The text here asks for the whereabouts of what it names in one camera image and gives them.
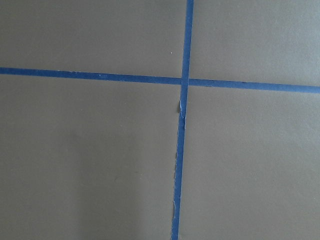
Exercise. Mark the brown paper table cover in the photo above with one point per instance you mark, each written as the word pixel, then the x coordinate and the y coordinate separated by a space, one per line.
pixel 159 119

